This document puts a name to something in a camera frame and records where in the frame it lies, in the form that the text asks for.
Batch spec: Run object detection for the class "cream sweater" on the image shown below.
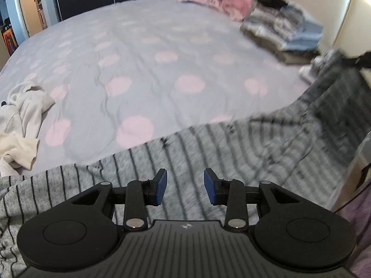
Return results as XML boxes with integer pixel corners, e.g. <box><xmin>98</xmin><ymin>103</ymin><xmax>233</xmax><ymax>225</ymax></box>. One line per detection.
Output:
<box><xmin>0</xmin><ymin>133</ymin><xmax>40</xmax><ymax>178</ymax></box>

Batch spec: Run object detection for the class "stack of folded clothes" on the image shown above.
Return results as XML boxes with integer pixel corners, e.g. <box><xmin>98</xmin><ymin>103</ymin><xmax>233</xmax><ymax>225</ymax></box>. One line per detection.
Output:
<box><xmin>240</xmin><ymin>0</ymin><xmax>324</xmax><ymax>65</ymax></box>

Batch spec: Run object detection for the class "light grey navy-collar sweatshirt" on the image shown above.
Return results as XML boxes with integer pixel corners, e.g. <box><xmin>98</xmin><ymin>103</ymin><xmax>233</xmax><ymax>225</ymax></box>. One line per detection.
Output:
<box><xmin>0</xmin><ymin>104</ymin><xmax>24</xmax><ymax>135</ymax></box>

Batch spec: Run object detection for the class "person's purple fluffy clothing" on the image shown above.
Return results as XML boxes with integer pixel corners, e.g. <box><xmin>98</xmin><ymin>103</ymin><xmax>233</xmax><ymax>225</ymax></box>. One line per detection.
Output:
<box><xmin>333</xmin><ymin>180</ymin><xmax>371</xmax><ymax>278</ymax></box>

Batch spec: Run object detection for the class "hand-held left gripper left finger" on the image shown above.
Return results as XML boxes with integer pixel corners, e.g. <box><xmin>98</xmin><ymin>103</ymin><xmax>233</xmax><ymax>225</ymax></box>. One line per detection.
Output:
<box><xmin>70</xmin><ymin>168</ymin><xmax>169</xmax><ymax>231</ymax></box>

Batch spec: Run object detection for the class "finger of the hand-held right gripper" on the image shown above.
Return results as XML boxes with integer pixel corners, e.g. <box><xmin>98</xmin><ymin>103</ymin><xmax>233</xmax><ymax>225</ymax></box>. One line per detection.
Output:
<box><xmin>340</xmin><ymin>51</ymin><xmax>371</xmax><ymax>70</ymax></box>

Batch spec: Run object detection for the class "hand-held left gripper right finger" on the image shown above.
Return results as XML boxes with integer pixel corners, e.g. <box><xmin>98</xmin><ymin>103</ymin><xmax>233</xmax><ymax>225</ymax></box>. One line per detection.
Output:
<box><xmin>204</xmin><ymin>167</ymin><xmax>302</xmax><ymax>231</ymax></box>

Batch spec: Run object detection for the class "white garment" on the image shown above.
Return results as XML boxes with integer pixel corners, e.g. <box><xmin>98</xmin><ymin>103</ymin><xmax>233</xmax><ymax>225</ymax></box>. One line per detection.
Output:
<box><xmin>6</xmin><ymin>82</ymin><xmax>56</xmax><ymax>139</ymax></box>

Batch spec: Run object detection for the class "orange stool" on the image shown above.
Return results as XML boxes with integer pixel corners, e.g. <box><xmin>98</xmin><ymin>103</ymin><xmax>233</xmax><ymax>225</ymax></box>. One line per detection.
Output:
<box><xmin>1</xmin><ymin>26</ymin><xmax>18</xmax><ymax>56</ymax></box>

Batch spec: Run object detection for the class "grey striped bow-print garment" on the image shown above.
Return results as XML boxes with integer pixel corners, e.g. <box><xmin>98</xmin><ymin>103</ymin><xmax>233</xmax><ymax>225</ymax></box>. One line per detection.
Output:
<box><xmin>0</xmin><ymin>49</ymin><xmax>371</xmax><ymax>278</ymax></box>

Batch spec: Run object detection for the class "beige door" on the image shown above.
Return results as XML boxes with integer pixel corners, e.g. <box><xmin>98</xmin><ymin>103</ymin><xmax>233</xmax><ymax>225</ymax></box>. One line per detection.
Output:
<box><xmin>14</xmin><ymin>0</ymin><xmax>47</xmax><ymax>39</ymax></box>

